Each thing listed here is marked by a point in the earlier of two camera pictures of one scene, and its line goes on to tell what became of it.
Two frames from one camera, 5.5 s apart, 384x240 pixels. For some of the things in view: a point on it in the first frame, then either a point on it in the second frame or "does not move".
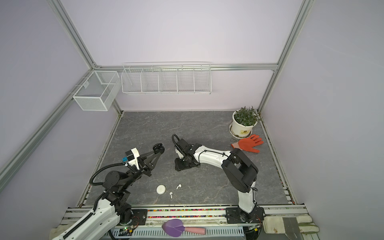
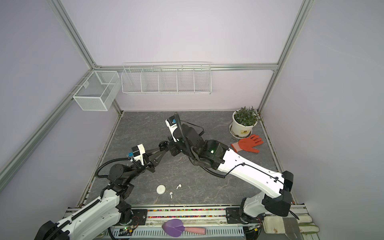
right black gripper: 178,166 → 174,146
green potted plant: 248,116 does not move
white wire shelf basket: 166,79 does not move
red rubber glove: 247,144 does not move
